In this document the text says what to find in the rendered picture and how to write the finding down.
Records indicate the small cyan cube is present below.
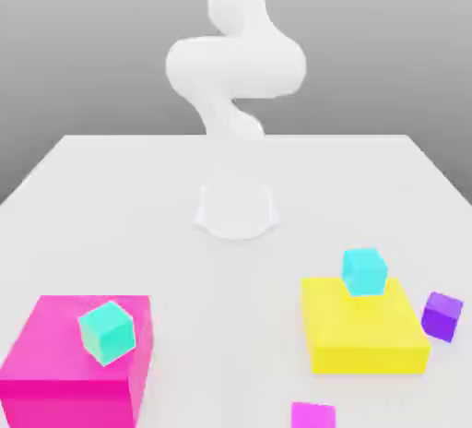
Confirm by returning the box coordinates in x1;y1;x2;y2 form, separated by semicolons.
341;247;389;297

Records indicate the small turquoise cube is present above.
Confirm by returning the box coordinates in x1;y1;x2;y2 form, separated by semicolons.
77;300;136;367

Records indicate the small magenta cube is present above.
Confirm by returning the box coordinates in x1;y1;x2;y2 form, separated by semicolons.
290;401;337;428

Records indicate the small purple cube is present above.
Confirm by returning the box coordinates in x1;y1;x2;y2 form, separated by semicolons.
420;291;465;344

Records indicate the large yellow box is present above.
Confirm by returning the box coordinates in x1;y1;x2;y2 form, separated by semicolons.
300;277;432;375

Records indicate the large pink box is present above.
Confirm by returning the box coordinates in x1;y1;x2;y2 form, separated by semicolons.
0;294;153;428

